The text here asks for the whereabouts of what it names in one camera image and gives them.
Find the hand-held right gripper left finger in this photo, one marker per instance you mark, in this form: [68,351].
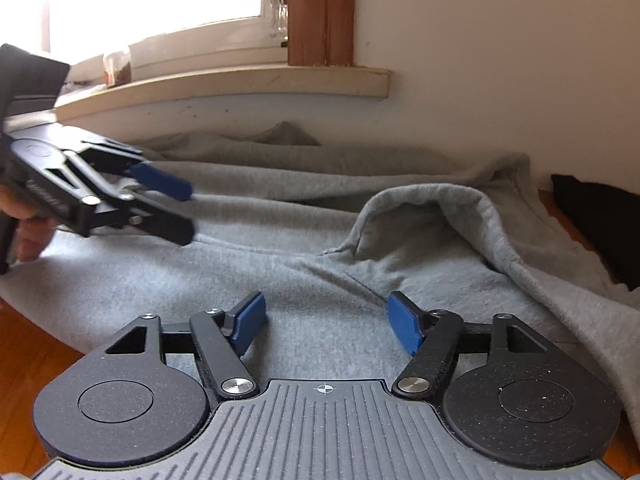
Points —
[250,322]

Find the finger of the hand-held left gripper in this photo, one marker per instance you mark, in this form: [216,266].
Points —
[165,227]
[160,181]

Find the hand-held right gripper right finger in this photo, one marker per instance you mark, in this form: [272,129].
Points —
[405,325]

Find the grey printed hoodie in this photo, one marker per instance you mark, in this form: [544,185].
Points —
[325,240]

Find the person's left hand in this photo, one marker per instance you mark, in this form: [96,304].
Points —
[32,237]

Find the beige window sill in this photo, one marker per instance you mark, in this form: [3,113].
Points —
[225,87]

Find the small glass jar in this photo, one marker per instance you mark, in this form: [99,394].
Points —
[117,67]

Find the black folded garment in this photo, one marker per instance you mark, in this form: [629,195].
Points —
[605,220]

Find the white window frame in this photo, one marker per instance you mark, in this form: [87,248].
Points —
[200,45]

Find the brown wooden window frame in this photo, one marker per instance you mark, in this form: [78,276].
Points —
[320,10]

